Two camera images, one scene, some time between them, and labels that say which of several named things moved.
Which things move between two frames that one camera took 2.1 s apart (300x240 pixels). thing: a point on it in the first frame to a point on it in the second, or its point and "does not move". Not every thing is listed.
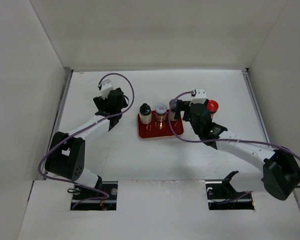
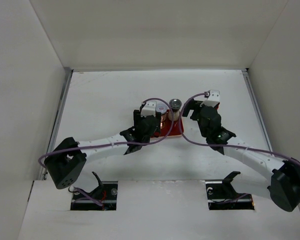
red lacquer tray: x=156 y=129 does not move
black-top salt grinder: x=173 y=103 does not move
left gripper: x=101 y=102 to x=138 y=117
